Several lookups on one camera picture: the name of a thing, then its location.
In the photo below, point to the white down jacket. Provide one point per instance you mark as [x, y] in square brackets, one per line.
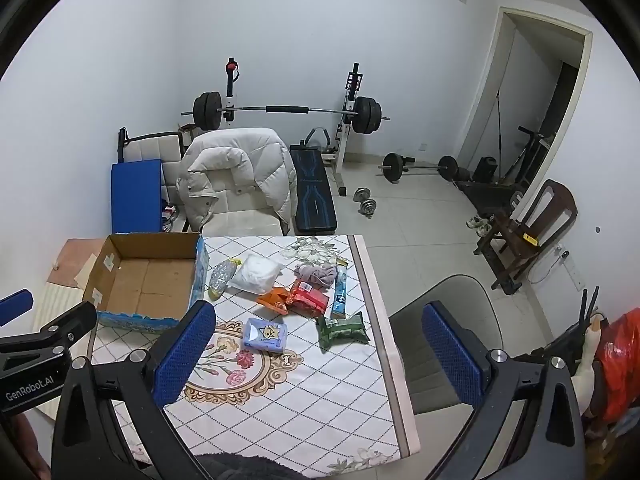
[235, 170]

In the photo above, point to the long blue packet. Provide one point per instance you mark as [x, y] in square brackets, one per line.
[340, 292]

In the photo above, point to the pair of light shoes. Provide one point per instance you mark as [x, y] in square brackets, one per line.
[480, 225]

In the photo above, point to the white plastic bag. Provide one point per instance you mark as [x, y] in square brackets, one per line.
[256, 275]

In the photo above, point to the black exercise machine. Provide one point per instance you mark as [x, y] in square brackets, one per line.
[525, 155]

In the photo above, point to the white plush toy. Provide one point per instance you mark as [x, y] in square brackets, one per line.
[582, 385]

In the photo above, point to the black weight bench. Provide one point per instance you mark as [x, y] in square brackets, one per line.
[312, 195]

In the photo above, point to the long barbell with black plates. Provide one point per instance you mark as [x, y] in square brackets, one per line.
[285, 109]

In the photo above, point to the dark fleece clothing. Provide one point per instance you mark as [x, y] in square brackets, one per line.
[250, 467]

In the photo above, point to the blue folded mat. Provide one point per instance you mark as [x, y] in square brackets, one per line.
[135, 195]

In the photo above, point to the mauve folded cloth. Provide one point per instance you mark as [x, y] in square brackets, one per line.
[317, 274]

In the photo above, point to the short barbell with black plates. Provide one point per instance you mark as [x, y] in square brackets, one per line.
[395, 167]

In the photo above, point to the open cardboard box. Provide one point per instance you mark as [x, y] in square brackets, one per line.
[145, 280]

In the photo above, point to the black router with antennas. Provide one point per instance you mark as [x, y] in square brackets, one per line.
[587, 302]

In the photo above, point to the brown cardboard sheets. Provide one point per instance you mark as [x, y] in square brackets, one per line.
[75, 260]

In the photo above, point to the white barbell rack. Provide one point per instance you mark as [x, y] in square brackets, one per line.
[345, 135]

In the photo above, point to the white ribbed panel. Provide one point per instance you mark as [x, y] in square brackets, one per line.
[52, 302]

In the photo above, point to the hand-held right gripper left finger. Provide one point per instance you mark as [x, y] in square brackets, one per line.
[184, 355]

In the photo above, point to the blue tissue pack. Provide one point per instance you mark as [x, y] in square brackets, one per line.
[265, 335]

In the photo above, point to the white wall power strip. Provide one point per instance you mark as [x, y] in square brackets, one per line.
[575, 275]

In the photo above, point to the red snack packet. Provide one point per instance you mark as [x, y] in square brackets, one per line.
[307, 299]

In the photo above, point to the chrome dumbbell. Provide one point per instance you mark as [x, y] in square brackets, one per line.
[361, 194]
[368, 208]

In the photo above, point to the grey office chair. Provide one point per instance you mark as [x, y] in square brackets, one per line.
[467, 295]

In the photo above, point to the red plastic bag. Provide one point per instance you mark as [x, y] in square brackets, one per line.
[620, 360]

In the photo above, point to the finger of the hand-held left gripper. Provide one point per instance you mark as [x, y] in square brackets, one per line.
[60, 325]
[15, 306]

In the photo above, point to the cream door frame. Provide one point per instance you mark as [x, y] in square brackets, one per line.
[500, 85]

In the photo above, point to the green packet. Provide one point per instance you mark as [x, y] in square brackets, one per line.
[342, 330]

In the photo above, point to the orange snack packet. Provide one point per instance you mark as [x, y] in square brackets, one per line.
[274, 301]

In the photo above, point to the dark wooden chair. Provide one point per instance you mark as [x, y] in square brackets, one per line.
[550, 210]

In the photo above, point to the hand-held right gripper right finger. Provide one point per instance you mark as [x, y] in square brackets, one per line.
[452, 357]

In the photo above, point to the silver foil packet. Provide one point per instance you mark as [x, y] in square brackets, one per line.
[222, 277]

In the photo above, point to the yellow tool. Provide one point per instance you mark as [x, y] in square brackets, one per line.
[531, 239]

